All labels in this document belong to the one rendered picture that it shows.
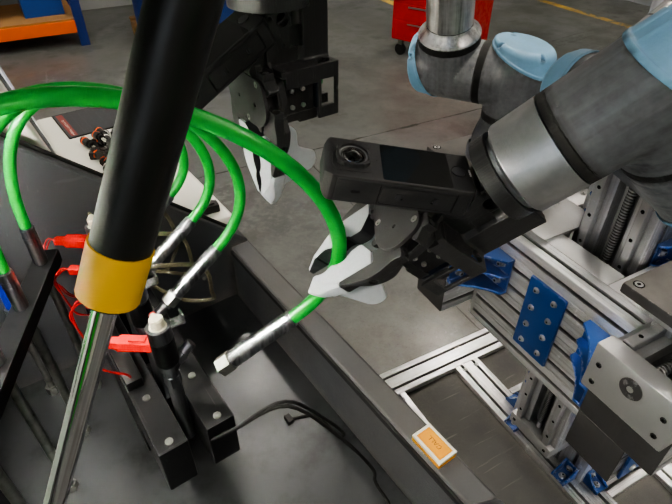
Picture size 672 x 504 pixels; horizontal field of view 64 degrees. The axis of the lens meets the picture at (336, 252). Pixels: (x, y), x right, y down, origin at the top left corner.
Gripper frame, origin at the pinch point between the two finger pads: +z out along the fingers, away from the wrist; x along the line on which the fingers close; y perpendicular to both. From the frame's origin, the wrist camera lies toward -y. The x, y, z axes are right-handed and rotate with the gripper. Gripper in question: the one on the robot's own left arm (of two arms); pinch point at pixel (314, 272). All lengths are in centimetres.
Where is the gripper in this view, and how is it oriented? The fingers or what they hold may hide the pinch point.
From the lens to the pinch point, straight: 50.9
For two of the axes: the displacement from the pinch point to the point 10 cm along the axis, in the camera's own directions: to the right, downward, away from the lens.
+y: 7.2, 4.4, 5.4
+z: -6.9, 4.5, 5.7
